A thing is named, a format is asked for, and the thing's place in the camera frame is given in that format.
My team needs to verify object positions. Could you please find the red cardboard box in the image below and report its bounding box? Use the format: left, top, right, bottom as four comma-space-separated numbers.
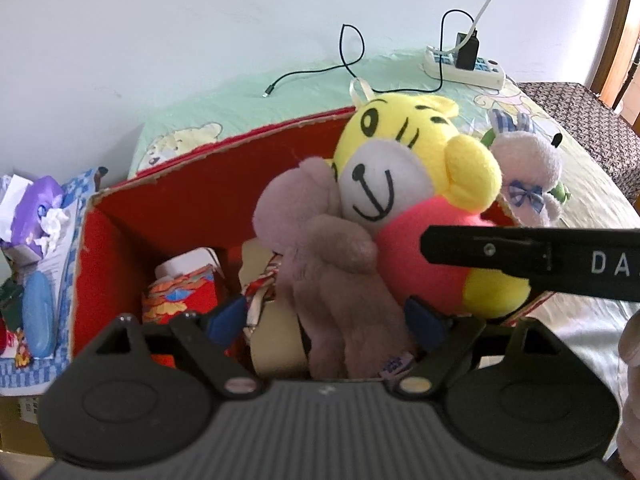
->
70, 106, 551, 363

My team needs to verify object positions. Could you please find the brown patterned seat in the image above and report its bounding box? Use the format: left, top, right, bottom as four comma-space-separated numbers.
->
515, 81, 640, 206

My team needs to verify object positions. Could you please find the white bunny plush toy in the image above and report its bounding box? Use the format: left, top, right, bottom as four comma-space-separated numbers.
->
487, 109, 566, 227

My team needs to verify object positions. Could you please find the person's right hand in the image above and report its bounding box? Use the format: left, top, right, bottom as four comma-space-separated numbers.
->
617, 307, 640, 478

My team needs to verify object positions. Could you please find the black charging cable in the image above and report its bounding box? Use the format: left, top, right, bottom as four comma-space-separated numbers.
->
261, 9, 481, 98

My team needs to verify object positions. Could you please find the cartoon print bedsheet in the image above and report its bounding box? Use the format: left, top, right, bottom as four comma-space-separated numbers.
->
127, 50, 640, 411

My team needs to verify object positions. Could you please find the brown plush toy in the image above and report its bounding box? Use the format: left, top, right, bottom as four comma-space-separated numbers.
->
254, 156, 418, 380

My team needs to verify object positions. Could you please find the blue patterned cloth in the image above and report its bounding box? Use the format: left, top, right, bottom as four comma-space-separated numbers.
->
0, 167, 108, 393

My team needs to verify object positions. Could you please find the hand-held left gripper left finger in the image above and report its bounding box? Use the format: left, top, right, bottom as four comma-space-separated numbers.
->
95, 296, 263, 398

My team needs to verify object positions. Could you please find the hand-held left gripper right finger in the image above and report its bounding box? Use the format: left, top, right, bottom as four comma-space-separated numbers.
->
399, 296, 563, 397

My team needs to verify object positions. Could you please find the purple tissue pack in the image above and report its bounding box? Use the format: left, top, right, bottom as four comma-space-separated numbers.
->
0, 174, 71, 266

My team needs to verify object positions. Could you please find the white power cable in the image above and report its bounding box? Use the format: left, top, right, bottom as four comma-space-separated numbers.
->
447, 0, 506, 53

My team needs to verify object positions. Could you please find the blue glasses case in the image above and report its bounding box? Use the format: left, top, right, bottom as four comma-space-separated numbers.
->
22, 270, 57, 358

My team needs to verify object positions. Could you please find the white power strip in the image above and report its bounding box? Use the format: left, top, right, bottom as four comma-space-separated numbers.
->
422, 46, 507, 88

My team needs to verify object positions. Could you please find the wooden door frame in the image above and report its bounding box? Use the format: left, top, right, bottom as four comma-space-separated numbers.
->
595, 0, 640, 126

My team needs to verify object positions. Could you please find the red white ribbon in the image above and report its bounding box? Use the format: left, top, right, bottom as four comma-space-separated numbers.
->
242, 255, 283, 331

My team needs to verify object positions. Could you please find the yellow tiger plush toy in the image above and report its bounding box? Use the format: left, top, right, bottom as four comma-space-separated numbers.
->
330, 77, 532, 321

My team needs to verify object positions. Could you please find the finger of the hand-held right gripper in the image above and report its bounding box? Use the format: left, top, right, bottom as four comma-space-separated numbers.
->
420, 225, 553, 282

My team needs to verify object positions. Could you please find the brown cardboard carton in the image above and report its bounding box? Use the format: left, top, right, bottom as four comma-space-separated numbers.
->
0, 395, 56, 458

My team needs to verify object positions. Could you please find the white paper sheet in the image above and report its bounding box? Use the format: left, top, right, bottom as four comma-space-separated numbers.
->
30, 200, 83, 311

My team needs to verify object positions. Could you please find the colourful printed packet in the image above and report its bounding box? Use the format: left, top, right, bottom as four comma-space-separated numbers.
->
0, 280, 31, 368

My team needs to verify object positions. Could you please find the small white box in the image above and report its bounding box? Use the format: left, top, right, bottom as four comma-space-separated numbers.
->
154, 247, 223, 281

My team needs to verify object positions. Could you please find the black charger plug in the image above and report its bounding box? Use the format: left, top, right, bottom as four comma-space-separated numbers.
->
454, 30, 481, 71

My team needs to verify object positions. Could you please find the small red patterned box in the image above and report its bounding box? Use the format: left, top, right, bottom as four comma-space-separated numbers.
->
141, 264, 236, 361

